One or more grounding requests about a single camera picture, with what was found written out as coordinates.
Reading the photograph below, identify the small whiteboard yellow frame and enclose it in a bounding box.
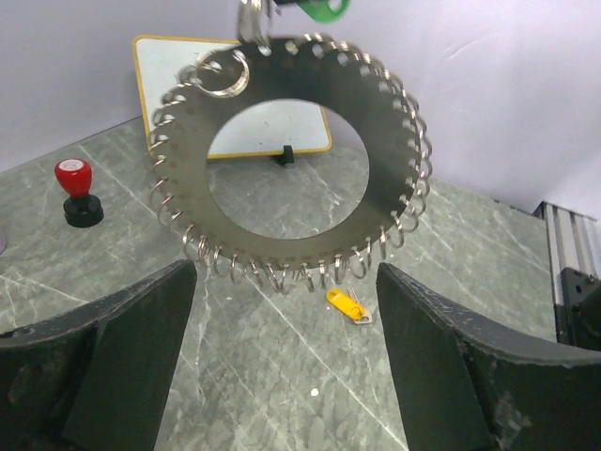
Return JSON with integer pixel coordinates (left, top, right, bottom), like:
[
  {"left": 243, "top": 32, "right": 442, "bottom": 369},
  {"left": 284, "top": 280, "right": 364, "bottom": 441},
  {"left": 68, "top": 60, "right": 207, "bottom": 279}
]
[{"left": 132, "top": 35, "right": 332, "bottom": 160}]

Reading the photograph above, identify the clear cup of paperclips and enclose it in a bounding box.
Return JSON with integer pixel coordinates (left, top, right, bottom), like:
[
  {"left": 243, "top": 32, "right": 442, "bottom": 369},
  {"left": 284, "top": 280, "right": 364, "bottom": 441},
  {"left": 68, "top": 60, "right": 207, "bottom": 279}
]
[{"left": 0, "top": 230, "right": 7, "bottom": 255}]

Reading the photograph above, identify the green tagged key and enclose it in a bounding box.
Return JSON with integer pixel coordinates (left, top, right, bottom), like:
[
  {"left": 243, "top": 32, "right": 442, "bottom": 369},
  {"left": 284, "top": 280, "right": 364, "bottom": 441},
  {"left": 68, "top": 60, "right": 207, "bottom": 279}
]
[{"left": 274, "top": 0, "right": 351, "bottom": 23}]

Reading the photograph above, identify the red black stamp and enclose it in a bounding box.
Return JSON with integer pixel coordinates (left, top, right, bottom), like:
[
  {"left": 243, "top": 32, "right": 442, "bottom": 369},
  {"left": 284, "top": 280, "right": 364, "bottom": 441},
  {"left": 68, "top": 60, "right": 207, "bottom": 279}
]
[{"left": 54, "top": 158, "right": 104, "bottom": 228}]

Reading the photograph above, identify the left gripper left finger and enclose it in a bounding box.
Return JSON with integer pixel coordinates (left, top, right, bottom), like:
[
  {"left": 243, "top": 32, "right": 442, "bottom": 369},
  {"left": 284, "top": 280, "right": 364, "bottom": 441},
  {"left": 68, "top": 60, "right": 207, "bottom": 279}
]
[{"left": 1, "top": 259, "right": 197, "bottom": 450}]

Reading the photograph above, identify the aluminium rail frame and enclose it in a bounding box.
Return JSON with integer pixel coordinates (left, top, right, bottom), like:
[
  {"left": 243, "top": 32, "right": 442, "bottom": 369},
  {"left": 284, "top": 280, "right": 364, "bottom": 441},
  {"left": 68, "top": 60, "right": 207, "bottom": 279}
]
[{"left": 534, "top": 202, "right": 600, "bottom": 350}]

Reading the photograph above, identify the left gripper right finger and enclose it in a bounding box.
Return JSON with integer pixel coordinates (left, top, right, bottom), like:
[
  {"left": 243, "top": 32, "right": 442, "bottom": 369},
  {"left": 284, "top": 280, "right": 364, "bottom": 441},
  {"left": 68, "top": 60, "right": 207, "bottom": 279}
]
[{"left": 376, "top": 263, "right": 600, "bottom": 450}]

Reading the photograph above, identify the yellow tagged key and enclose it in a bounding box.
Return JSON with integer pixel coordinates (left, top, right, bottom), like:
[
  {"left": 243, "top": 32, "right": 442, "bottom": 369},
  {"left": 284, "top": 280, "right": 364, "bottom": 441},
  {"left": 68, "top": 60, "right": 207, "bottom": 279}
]
[{"left": 326, "top": 287, "right": 373, "bottom": 325}]

